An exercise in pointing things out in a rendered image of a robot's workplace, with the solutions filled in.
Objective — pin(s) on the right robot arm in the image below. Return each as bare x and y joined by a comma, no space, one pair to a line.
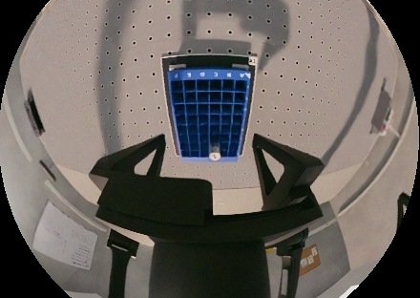
291,261

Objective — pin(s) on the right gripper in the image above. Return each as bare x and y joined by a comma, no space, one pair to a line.
401,202

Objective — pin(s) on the blue tube carrier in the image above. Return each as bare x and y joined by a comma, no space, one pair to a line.
211,122

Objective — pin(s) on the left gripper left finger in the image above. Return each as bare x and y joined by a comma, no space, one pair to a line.
126,159

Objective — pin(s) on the white vial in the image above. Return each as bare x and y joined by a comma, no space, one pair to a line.
215,153

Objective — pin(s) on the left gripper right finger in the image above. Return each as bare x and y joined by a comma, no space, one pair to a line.
300,170

